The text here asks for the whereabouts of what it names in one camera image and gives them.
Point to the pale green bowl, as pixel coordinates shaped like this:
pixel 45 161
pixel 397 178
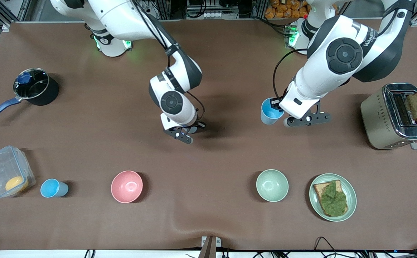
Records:
pixel 272 185

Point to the bag of orange buns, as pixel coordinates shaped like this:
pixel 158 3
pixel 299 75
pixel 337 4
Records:
pixel 283 9

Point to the metal table clamp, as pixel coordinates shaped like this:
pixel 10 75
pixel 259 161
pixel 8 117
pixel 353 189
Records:
pixel 210 247

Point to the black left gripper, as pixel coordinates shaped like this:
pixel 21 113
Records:
pixel 276 103

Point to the toast slice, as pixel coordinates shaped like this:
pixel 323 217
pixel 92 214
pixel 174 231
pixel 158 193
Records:
pixel 318 190

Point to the green lettuce leaf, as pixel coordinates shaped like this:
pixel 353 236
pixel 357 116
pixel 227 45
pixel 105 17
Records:
pixel 333 200

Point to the orange round food piece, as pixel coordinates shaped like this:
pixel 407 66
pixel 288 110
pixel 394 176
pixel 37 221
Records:
pixel 15 183

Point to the pink bowl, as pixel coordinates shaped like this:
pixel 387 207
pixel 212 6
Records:
pixel 126 186

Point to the clear plastic container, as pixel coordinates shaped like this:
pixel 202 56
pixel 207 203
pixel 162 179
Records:
pixel 0 168

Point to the small white socket strip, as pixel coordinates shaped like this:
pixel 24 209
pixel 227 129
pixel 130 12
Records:
pixel 213 15

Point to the beige chrome toaster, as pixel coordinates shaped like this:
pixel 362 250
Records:
pixel 380 122

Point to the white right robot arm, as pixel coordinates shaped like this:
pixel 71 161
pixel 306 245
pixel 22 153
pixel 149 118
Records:
pixel 174 102

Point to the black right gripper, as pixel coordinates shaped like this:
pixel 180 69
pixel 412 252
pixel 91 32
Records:
pixel 198 125

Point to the brown table cloth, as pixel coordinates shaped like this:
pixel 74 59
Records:
pixel 86 150

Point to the glass lid with blue knob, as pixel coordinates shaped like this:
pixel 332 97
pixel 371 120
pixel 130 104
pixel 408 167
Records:
pixel 24 78

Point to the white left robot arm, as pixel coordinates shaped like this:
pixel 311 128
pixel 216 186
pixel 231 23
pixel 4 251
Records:
pixel 340 53

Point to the pale green plate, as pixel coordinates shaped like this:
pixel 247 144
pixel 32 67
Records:
pixel 351 197

